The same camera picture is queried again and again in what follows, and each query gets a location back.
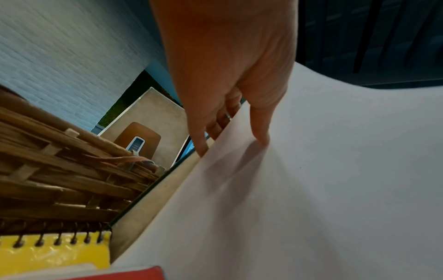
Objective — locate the white paper sheet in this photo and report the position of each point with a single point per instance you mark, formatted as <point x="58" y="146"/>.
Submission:
<point x="311" y="177"/>

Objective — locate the woven wicker basket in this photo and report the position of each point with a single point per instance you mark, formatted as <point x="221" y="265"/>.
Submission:
<point x="52" y="177"/>

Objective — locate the brown wooden chair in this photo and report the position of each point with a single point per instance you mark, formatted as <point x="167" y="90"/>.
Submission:
<point x="152" y="142"/>

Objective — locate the window with building view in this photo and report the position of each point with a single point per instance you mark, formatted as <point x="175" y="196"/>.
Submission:
<point x="188" y="149"/>

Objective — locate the brown metal-framed board panel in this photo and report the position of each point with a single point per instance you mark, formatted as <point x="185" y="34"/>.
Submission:
<point x="162" y="117"/>

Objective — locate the green foliage wall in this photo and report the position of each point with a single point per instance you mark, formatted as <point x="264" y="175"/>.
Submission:
<point x="138" y="90"/>

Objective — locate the person's left hand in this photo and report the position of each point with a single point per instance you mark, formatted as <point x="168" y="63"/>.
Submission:
<point x="225" y="54"/>

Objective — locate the yellow notebook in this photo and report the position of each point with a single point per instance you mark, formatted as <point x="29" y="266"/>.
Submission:
<point x="52" y="251"/>

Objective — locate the pink spiral notebook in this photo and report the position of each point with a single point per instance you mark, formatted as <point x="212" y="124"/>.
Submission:
<point x="131" y="273"/>

